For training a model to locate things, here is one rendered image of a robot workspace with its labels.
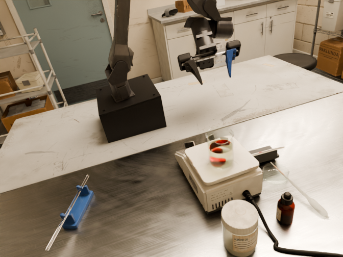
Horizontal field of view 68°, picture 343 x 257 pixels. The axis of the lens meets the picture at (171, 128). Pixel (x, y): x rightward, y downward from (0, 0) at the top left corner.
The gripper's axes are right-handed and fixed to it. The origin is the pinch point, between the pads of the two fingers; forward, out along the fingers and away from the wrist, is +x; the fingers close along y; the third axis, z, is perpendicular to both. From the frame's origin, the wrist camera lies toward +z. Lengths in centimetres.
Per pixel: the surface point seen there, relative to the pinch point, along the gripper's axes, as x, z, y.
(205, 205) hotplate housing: 36.2, -15.4, 11.1
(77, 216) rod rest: 33, -13, 39
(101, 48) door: -168, 191, 94
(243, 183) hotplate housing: 33.8, -15.8, 3.1
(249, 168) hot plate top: 31.3, -17.4, 1.2
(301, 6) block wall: -178, 230, -169
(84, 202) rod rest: 30.0, -10.7, 38.2
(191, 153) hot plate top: 25.2, -13.6, 11.6
